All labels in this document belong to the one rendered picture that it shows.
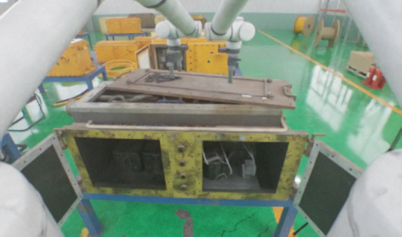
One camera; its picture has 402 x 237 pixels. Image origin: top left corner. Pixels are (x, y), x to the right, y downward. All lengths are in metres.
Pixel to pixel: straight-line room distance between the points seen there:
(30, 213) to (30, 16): 0.36
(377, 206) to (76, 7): 0.60
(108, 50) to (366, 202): 7.63
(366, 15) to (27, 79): 0.62
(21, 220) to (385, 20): 0.55
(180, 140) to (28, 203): 1.00
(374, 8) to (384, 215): 0.34
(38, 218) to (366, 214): 0.33
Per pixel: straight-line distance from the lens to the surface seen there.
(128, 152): 1.66
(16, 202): 0.26
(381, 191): 0.26
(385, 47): 0.46
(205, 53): 3.73
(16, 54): 0.46
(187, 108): 1.18
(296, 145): 1.30
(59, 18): 0.52
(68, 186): 1.62
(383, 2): 0.48
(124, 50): 7.49
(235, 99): 1.25
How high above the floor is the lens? 1.89
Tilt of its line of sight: 29 degrees down
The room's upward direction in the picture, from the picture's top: straight up
